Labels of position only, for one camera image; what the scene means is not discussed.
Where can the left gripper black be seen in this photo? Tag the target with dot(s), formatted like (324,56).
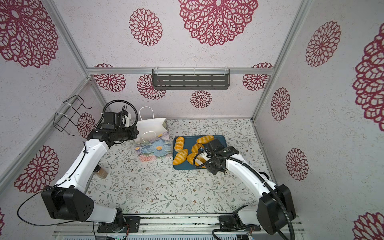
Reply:
(134,133)

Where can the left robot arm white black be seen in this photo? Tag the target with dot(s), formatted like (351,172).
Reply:
(67,199)

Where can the grey wall shelf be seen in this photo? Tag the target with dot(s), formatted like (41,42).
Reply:
(191,80)

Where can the croissant bread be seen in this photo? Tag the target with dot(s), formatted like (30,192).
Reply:
(180,157)
(205,139)

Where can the croissant bread lower left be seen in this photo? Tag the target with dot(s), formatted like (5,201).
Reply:
(180,157)

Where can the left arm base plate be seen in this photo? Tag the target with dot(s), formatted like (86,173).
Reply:
(126,225)

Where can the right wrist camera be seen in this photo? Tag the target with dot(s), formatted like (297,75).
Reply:
(214,146)

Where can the croissant bread top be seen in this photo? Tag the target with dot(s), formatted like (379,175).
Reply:
(205,139)

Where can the striped bread roll upper left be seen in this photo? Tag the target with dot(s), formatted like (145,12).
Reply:
(179,144)

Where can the black wire wall rack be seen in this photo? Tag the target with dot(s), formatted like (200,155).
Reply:
(65,117)

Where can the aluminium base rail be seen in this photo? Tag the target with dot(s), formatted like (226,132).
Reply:
(171,227)

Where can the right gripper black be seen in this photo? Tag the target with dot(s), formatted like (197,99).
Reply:
(212,170)

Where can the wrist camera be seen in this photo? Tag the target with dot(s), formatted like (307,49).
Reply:
(116,120)
(214,146)

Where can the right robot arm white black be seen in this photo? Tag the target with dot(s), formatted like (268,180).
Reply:
(275,210)

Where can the small croissant centre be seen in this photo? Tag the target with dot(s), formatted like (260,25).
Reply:
(196,148)

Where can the teal serving tray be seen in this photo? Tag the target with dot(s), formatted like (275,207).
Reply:
(190,141)

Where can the tape roll on table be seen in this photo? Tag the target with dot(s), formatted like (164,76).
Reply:
(100,172)

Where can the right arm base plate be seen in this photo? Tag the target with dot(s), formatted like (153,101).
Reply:
(231,222)

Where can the floral paper gift bag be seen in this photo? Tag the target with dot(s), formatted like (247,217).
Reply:
(153,141)

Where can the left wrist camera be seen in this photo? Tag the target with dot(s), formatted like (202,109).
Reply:
(116,120)

